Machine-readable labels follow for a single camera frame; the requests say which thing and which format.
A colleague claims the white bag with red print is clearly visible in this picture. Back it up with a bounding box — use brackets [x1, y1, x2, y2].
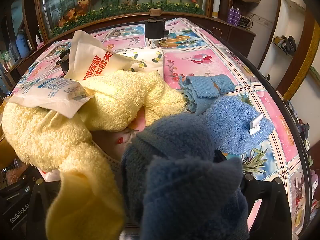
[64, 31, 133, 81]

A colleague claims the large yellow terry towel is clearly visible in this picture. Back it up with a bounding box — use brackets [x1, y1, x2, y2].
[1, 102, 126, 240]

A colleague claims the yellow towel with white label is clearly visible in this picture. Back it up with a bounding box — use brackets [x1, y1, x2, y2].
[79, 70, 188, 133]

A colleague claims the black motor with wooden knob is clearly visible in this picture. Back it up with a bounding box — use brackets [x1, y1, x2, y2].
[144, 8, 170, 40]

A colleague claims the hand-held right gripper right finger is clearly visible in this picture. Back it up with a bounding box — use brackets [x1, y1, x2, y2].
[214, 149, 293, 240]

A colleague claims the lemon print tissue pack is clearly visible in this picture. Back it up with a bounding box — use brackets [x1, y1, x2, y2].
[117, 49, 165, 77]

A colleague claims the light blue towel white label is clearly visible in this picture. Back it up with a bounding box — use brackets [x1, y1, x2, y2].
[200, 96, 275, 156]

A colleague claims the pink printed tablecloth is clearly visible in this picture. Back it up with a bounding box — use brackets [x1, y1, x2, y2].
[7, 17, 313, 240]

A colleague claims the small rolled blue cloth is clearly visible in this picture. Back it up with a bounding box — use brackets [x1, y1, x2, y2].
[179, 75, 236, 116]

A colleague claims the white desiccant packet blue print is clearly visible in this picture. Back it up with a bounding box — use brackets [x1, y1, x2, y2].
[5, 78, 95, 118]

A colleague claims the dark tool on shelf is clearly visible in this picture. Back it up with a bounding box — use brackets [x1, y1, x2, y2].
[274, 35, 297, 53]

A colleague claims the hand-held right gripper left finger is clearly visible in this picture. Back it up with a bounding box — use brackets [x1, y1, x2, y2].
[26, 176, 63, 240]

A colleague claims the aquarium with plants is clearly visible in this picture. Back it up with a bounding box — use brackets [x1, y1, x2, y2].
[35, 0, 213, 41]

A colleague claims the dark blue terry towel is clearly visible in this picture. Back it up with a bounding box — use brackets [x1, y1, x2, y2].
[121, 114, 250, 240]

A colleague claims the blue water bottle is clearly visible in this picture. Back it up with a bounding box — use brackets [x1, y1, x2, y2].
[14, 33, 28, 56]

